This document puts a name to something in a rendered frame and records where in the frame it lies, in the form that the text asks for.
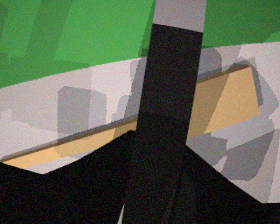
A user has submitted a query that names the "green putting mat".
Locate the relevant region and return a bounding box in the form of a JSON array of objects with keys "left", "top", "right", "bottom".
[{"left": 0, "top": 0, "right": 280, "bottom": 88}]

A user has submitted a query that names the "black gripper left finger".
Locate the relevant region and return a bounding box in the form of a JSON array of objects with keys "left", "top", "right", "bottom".
[{"left": 0, "top": 129, "right": 136, "bottom": 224}]

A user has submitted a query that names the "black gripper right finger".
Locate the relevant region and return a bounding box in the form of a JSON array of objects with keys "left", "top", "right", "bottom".
[{"left": 167, "top": 144, "right": 280, "bottom": 224}]

